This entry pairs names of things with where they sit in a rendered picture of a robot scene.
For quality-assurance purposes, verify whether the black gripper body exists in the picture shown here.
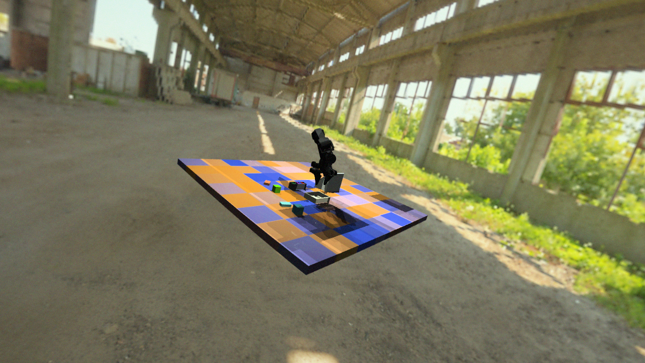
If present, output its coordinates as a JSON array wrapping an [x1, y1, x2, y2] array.
[[309, 159, 337, 175]]

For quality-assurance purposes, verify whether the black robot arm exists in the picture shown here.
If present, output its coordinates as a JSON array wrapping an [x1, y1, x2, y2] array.
[[311, 128, 336, 169]]

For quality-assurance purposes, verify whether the cream shallow tray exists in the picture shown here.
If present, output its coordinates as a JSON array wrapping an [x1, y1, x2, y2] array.
[[304, 191, 330, 204]]

